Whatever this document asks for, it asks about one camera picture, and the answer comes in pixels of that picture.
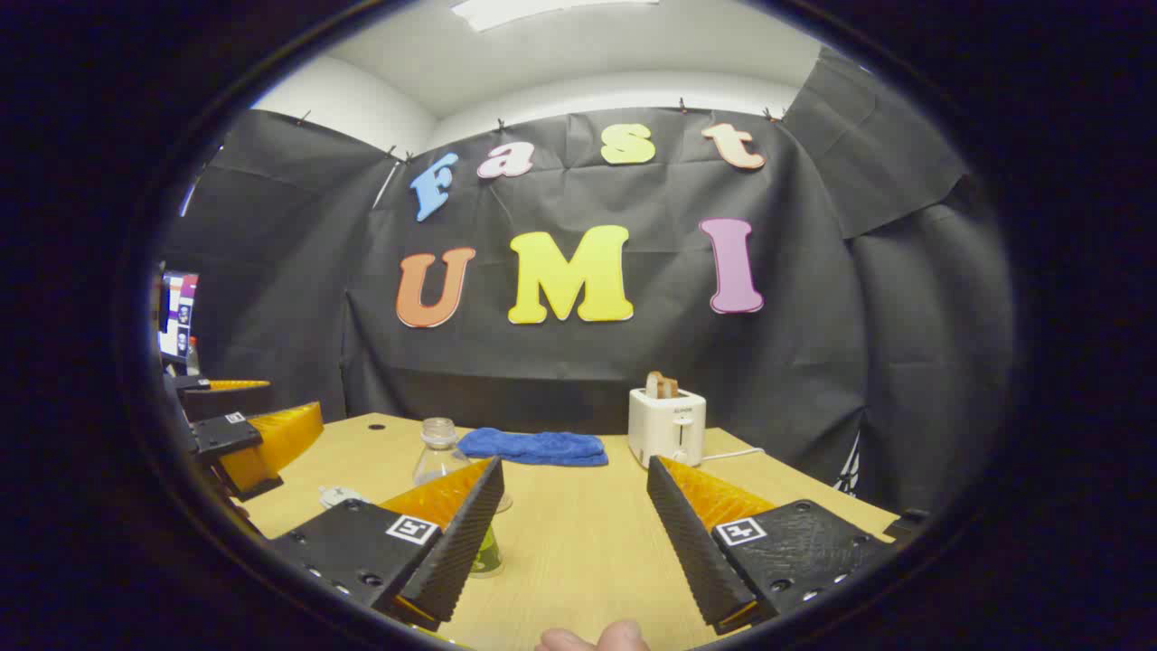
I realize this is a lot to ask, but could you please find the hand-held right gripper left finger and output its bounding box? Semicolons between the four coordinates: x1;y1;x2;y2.
271;457;505;632

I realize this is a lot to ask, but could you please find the blue towel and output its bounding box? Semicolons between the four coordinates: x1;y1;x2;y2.
456;428;609;467

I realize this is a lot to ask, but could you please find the black backdrop cloth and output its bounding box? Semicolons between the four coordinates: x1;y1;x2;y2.
163;45;1018;516

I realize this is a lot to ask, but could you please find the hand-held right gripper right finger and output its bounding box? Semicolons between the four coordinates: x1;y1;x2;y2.
646;455;896;636

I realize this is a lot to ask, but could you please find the clear green-label water bottle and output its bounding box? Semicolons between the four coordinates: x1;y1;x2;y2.
413;418;513;580

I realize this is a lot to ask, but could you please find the computer monitor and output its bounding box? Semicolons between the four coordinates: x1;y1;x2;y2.
158;271;200;363

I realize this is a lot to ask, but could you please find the white toaster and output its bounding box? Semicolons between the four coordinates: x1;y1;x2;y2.
628;387;708;468

